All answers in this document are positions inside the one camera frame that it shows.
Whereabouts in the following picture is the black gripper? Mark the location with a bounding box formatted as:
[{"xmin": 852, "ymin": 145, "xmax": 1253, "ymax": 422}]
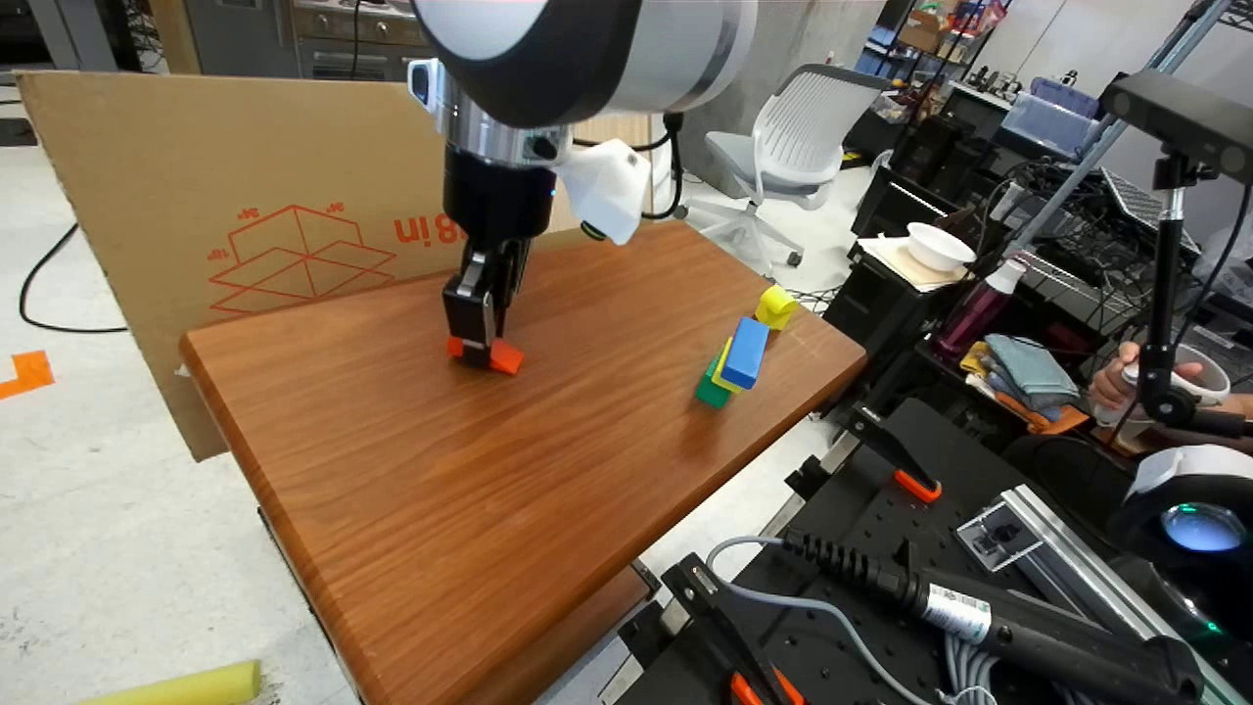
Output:
[{"xmin": 444, "ymin": 148, "xmax": 555, "ymax": 370}]

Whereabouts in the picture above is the orange wooden block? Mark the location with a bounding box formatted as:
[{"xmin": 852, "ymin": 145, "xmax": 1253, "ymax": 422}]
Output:
[{"xmin": 445, "ymin": 337, "xmax": 525, "ymax": 378}]

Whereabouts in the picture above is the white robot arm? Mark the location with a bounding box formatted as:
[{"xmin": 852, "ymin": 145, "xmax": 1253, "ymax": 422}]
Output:
[{"xmin": 409, "ymin": 0, "xmax": 760, "ymax": 371}]

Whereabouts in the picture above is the yellow flat wooden block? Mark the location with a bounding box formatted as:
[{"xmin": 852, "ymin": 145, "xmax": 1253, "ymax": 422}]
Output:
[{"xmin": 709, "ymin": 337, "xmax": 736, "ymax": 395}]

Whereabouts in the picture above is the green wooden block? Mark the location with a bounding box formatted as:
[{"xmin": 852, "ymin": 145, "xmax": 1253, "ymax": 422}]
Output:
[{"xmin": 693, "ymin": 370, "xmax": 736, "ymax": 410}]

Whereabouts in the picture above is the blue wooden block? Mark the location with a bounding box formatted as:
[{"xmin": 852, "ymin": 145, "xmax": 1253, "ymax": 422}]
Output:
[{"xmin": 723, "ymin": 316, "xmax": 769, "ymax": 389}]

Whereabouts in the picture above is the yellow arch wooden block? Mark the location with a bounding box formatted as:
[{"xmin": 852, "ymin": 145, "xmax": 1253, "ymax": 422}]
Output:
[{"xmin": 757, "ymin": 286, "xmax": 799, "ymax": 329}]

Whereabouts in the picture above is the brown cardboard box panel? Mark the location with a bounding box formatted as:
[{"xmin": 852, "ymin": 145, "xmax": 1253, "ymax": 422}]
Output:
[{"xmin": 16, "ymin": 72, "xmax": 463, "ymax": 460}]

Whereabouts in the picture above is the white office chair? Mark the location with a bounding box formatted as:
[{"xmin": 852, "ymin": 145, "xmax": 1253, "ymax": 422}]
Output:
[{"xmin": 706, "ymin": 63, "xmax": 886, "ymax": 265}]

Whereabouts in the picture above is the yellow foam piece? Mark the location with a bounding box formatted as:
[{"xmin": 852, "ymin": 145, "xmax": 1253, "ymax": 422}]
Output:
[{"xmin": 87, "ymin": 661, "xmax": 261, "ymax": 705}]

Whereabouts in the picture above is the orange black bar clamp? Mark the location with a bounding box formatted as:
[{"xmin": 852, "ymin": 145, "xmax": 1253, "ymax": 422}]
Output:
[{"xmin": 851, "ymin": 406, "xmax": 945, "ymax": 504}]

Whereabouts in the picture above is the white bowl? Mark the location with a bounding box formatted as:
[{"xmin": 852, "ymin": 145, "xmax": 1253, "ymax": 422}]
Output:
[{"xmin": 906, "ymin": 225, "xmax": 974, "ymax": 271}]

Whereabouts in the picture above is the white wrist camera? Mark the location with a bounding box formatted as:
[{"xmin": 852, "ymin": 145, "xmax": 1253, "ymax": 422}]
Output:
[{"xmin": 555, "ymin": 140, "xmax": 647, "ymax": 247}]

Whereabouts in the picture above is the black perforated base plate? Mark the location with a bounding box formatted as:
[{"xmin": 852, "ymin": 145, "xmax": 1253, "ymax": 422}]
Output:
[{"xmin": 620, "ymin": 395, "xmax": 1253, "ymax": 705}]

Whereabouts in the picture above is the grey cable bundle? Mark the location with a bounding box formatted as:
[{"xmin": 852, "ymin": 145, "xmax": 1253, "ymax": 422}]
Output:
[{"xmin": 702, "ymin": 529, "xmax": 1010, "ymax": 705}]

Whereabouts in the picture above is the silver aluminium rail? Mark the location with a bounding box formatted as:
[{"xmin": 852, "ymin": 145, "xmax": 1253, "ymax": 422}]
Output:
[{"xmin": 997, "ymin": 487, "xmax": 1253, "ymax": 705}]

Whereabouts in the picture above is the black camera on stand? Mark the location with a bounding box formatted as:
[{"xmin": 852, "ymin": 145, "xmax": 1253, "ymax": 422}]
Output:
[{"xmin": 1102, "ymin": 72, "xmax": 1253, "ymax": 439}]

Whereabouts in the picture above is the black corrugated cable hose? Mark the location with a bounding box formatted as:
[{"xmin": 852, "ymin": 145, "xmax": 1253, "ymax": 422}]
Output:
[{"xmin": 779, "ymin": 529, "xmax": 1205, "ymax": 701}]

